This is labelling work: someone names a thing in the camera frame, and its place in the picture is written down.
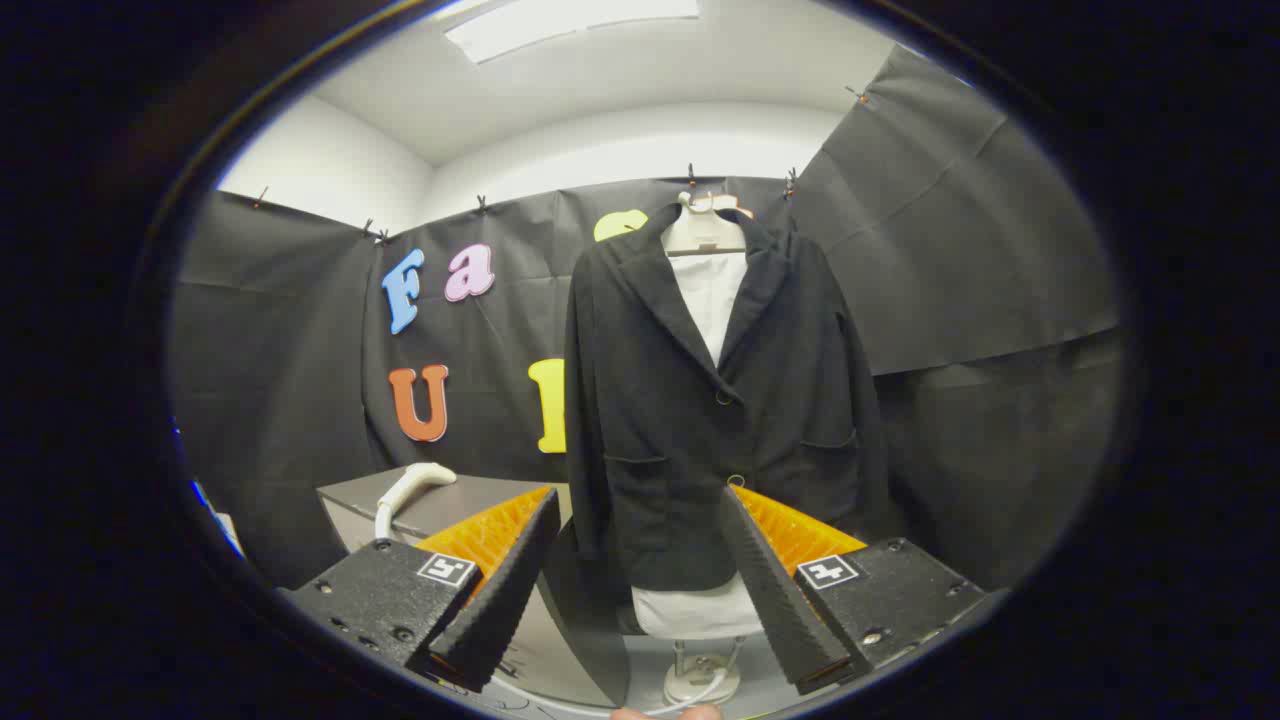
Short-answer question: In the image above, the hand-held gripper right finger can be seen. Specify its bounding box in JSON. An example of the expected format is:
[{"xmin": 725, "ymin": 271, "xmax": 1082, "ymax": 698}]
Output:
[{"xmin": 718, "ymin": 484, "xmax": 986, "ymax": 696}]

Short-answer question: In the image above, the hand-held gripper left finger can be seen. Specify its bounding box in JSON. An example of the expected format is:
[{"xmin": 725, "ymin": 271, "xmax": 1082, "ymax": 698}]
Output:
[{"xmin": 278, "ymin": 486, "xmax": 561, "ymax": 693}]

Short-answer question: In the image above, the black jacket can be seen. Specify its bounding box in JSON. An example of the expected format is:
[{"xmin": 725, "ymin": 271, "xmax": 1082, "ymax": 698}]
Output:
[{"xmin": 563, "ymin": 203, "xmax": 891, "ymax": 593}]

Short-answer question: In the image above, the white steamer stand base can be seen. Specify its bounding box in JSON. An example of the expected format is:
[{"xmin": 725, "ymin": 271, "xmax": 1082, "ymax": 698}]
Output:
[{"xmin": 664, "ymin": 640, "xmax": 743, "ymax": 706}]

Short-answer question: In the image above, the white clothes hanger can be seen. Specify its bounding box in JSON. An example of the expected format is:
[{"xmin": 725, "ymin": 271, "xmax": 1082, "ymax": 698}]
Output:
[{"xmin": 660, "ymin": 190, "xmax": 753, "ymax": 257}]

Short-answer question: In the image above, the grey cabinet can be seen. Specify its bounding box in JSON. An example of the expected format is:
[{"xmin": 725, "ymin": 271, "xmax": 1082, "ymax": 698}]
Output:
[{"xmin": 318, "ymin": 465, "xmax": 631, "ymax": 709}]

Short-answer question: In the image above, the black backdrop cloth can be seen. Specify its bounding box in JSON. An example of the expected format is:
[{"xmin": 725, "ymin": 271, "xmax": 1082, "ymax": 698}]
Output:
[{"xmin": 168, "ymin": 45, "xmax": 1121, "ymax": 591}]

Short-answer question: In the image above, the ceiling light panel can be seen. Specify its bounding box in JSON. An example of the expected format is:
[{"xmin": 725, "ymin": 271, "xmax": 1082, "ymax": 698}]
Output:
[{"xmin": 445, "ymin": 0, "xmax": 701, "ymax": 64}]

